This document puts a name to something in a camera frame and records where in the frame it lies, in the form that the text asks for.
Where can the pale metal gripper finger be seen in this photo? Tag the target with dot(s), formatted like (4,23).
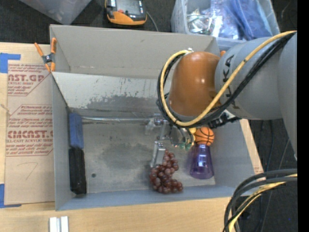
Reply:
(158,155)
(157,127)

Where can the red toy grape bunch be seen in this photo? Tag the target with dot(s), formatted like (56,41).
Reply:
(165,175)

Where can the small orange basketball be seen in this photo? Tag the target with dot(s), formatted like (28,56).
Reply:
(204,136)

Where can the clear purple cup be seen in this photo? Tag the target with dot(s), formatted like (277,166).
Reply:
(201,165)

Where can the grey metal bin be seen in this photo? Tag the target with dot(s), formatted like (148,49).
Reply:
(116,153)

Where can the blue sponge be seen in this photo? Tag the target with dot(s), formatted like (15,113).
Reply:
(76,132)

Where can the dark green flat block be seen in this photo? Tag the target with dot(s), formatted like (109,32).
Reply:
(77,170)

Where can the brown cardboard board red print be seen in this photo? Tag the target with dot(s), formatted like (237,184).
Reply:
(29,168)

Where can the black cylinder on white bracket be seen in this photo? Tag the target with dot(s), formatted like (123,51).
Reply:
(218,123)

